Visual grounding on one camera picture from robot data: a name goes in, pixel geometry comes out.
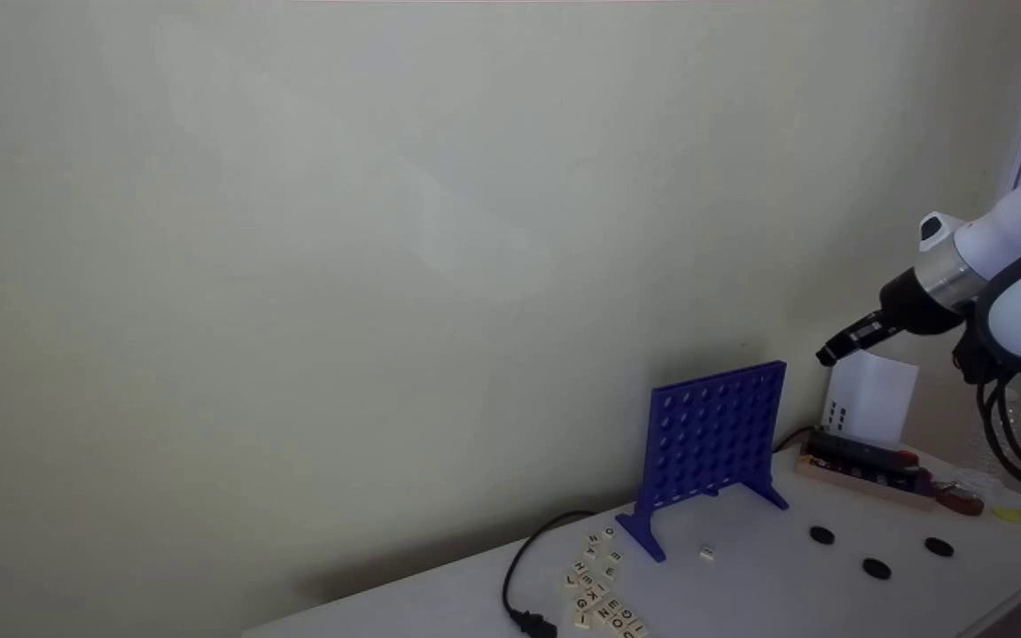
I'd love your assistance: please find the white rounded box container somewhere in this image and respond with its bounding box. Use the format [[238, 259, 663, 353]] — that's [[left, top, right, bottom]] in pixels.
[[819, 350, 922, 448]]

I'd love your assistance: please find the black remote control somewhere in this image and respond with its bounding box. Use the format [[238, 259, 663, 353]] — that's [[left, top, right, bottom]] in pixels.
[[807, 428, 928, 478]]

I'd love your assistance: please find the white table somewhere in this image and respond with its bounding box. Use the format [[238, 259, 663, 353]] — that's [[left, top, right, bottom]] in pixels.
[[242, 452, 1021, 638]]

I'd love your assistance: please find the blue upright gameboard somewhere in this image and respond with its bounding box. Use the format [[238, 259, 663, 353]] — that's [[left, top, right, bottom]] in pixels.
[[612, 359, 793, 565]]

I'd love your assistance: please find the black power cable with plug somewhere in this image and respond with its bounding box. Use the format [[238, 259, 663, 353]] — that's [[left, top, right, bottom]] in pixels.
[[501, 507, 603, 638]]

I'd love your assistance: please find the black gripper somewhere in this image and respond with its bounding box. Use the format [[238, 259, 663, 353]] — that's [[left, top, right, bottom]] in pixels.
[[816, 266, 969, 370]]

